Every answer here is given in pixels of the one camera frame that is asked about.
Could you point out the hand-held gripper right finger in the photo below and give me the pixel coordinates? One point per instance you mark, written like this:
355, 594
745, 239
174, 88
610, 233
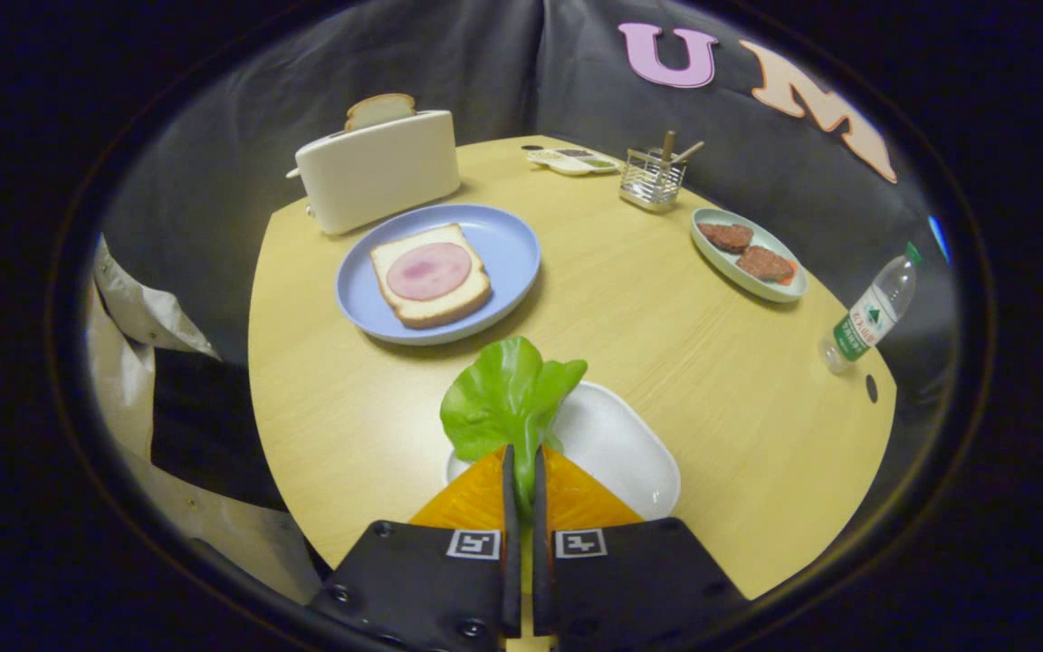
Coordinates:
540, 543

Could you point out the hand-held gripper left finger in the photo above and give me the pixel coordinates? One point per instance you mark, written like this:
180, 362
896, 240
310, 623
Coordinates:
511, 543

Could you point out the green lettuce leaf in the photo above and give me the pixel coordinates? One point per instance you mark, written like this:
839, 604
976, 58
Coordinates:
503, 398

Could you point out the plain bread slice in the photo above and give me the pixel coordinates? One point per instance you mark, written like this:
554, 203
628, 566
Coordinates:
379, 110

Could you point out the white plate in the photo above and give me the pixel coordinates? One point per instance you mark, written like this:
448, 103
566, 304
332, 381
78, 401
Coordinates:
617, 444

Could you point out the bread slice under ham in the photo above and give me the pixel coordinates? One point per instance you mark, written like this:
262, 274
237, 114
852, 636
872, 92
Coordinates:
435, 310

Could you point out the pink ham slice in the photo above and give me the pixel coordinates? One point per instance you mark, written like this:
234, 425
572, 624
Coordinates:
429, 271

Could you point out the blue plate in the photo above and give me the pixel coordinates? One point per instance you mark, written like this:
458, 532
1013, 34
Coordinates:
508, 249

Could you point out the pale green plate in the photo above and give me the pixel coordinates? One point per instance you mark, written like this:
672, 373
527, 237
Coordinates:
712, 258

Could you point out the brown meat patty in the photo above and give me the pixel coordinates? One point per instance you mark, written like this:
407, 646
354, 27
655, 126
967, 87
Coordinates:
766, 263
726, 237

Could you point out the white divided condiment dish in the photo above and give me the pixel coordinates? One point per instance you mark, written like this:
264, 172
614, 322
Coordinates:
571, 163

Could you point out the white toaster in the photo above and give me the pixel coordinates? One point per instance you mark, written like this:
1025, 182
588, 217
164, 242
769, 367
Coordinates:
377, 172

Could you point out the clear water bottle green label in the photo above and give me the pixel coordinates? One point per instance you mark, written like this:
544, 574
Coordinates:
870, 312

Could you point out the person's white and black clothing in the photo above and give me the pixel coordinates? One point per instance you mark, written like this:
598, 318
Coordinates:
137, 362

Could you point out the black backdrop cloth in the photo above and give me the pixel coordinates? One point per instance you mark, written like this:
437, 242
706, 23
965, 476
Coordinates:
449, 63

